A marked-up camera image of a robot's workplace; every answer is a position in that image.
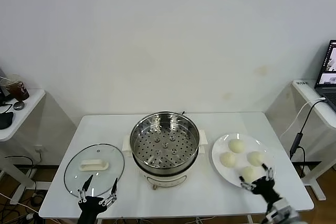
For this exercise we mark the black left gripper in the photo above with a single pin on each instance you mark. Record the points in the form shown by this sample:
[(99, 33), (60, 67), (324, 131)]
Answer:
[(90, 203)]

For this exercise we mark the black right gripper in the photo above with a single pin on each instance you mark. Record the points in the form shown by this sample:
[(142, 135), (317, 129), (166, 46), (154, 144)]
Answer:
[(265, 188)]

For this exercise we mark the white steamed baozi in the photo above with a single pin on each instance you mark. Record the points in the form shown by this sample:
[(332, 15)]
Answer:
[(236, 145), (227, 159), (250, 173), (255, 158)]

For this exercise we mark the white round plate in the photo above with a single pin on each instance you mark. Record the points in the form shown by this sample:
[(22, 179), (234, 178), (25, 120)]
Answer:
[(246, 140)]

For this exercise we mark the stainless steel pot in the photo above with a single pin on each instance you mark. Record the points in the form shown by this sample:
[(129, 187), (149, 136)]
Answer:
[(165, 155)]

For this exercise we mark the white power strip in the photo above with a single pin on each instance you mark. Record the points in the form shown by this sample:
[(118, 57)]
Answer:
[(29, 216)]

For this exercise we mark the white label sticker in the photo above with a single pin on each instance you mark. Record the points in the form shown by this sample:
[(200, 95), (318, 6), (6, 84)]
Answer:
[(302, 82)]

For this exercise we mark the white side table with cup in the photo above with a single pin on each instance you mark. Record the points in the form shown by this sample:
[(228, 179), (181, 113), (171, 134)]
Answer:
[(31, 103)]

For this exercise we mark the grey open laptop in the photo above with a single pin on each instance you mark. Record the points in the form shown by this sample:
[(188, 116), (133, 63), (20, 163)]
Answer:
[(328, 93)]

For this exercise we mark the small round grey disc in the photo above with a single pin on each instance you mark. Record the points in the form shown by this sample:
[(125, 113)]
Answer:
[(19, 105)]

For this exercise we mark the plastic iced coffee cup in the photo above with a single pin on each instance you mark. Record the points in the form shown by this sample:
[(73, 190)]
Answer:
[(18, 90)]

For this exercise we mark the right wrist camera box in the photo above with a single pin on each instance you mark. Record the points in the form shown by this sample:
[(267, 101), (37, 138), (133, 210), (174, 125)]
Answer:
[(273, 216)]

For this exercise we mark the white wall outlet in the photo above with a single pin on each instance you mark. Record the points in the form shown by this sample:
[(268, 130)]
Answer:
[(39, 150)]

